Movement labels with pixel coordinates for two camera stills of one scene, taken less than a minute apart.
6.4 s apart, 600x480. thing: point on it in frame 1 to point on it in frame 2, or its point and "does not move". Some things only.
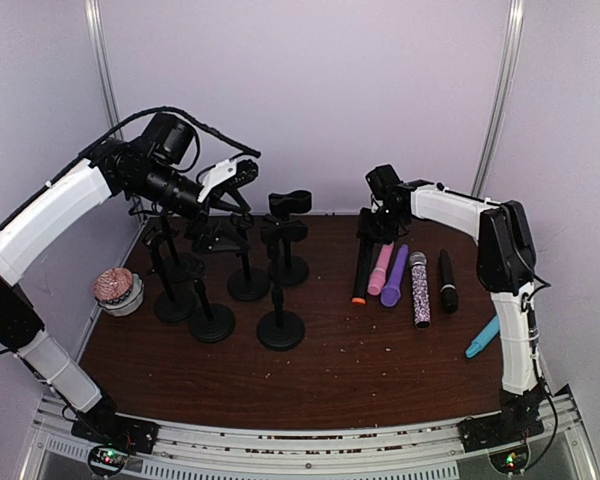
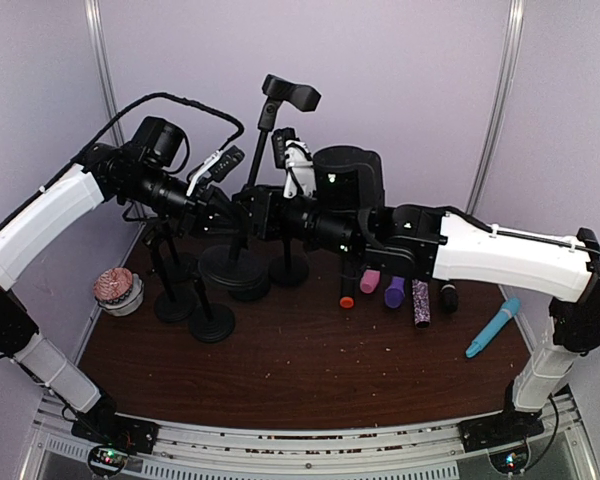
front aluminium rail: (429, 450) does not move
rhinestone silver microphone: (420, 282) does not move
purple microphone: (391, 293) does not move
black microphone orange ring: (362, 271) to (348, 289)
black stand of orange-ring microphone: (280, 330) to (234, 271)
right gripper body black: (381, 226) to (270, 226)
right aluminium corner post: (515, 32) does not move
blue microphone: (485, 336) does not move
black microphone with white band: (448, 288) does not move
